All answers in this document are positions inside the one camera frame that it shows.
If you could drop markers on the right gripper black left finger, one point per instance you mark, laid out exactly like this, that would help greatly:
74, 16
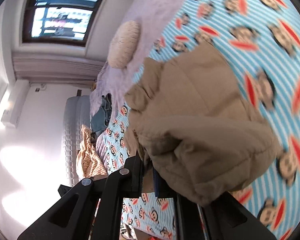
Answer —
92, 208

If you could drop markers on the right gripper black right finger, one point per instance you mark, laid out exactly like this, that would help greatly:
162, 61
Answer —
224, 218

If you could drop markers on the tan puffer jacket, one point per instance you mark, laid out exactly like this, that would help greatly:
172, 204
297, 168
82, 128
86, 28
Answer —
188, 118

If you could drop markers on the yellow striped garment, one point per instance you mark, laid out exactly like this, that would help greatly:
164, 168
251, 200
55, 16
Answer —
88, 162

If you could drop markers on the dark blue jeans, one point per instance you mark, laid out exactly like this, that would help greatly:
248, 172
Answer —
101, 119

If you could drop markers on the grey upholstered headboard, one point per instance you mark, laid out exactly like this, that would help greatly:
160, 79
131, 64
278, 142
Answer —
76, 114

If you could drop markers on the grey pleated curtain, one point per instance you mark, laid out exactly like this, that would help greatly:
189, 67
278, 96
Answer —
48, 68

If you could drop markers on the cream round knit pillow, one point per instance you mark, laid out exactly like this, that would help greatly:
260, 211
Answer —
123, 45

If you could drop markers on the blue striped monkey blanket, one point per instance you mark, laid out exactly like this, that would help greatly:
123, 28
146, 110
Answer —
260, 40

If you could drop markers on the dark framed window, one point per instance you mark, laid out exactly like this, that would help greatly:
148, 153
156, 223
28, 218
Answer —
67, 22

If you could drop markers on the lavender bed sheet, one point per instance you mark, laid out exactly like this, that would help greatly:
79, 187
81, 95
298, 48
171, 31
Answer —
152, 16

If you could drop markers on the white wall air conditioner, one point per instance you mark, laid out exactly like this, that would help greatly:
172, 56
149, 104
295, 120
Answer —
16, 100

